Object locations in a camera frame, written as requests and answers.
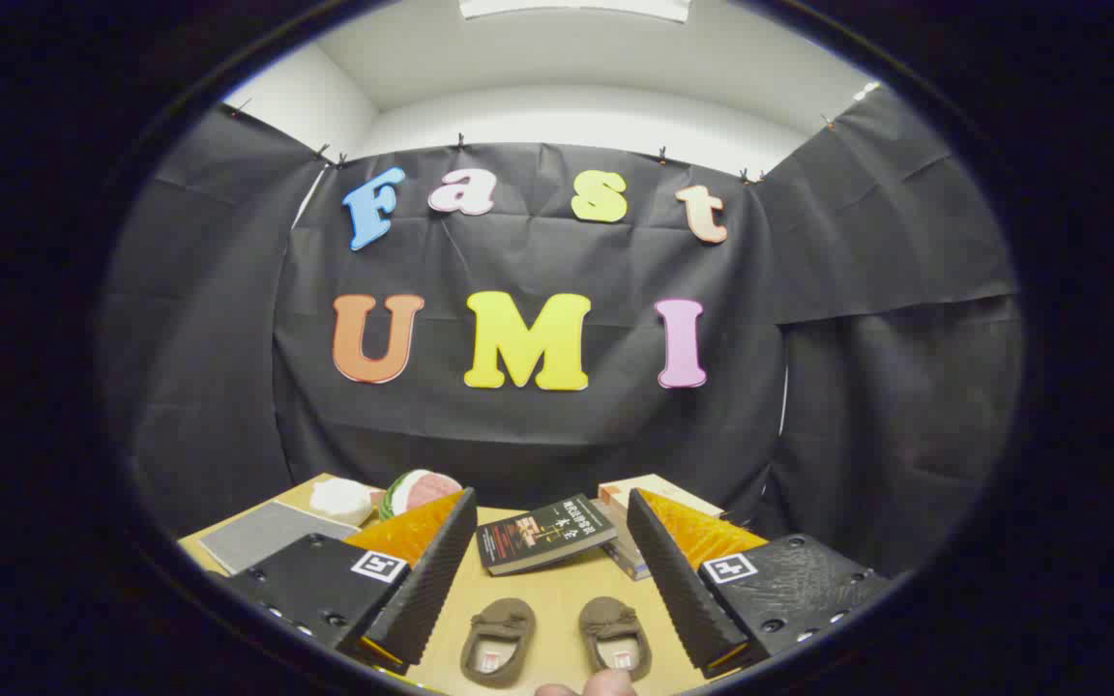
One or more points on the brown fuzzy shoe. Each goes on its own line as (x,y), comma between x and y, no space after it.
(613,617)
(497,619)

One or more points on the grey storage box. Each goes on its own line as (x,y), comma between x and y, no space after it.
(267,536)

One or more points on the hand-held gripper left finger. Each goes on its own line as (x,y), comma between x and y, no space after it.
(431,580)

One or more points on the white cover book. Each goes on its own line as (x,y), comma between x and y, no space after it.
(620,527)

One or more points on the blue edged book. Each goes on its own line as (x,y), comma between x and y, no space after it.
(632,565)

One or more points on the watermelon slice plush toy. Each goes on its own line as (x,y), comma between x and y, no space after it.
(422,491)

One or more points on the black paperback book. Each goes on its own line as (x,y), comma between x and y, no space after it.
(542,532)

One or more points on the ceiling light panel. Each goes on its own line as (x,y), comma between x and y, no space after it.
(576,8)

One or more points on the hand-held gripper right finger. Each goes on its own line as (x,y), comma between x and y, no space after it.
(673,580)

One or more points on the beige cover book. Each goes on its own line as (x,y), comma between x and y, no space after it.
(644,484)

